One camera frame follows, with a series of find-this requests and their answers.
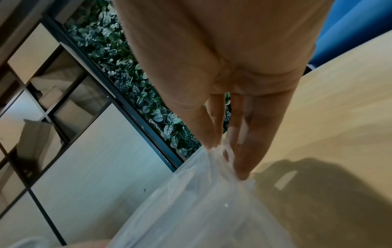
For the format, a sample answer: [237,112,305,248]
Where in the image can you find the stack of plastic bags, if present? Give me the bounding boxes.
[105,138,298,248]

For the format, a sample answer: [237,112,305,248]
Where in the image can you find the white chair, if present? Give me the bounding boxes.
[0,237,51,248]

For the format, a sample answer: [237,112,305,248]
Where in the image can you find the blue armchair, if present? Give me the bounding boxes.
[307,0,392,71]

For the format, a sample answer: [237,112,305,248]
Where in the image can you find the black metal frame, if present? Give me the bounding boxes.
[0,14,185,246]

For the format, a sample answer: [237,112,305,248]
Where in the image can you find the person's left hand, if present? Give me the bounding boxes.
[65,238,113,248]

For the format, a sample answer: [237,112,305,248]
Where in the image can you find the green plant wall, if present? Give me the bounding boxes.
[65,0,234,158]

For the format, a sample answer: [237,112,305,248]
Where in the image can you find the person's right hand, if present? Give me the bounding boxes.
[113,0,336,181]

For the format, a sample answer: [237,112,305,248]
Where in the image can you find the round wooden table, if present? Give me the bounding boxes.
[250,36,392,248]

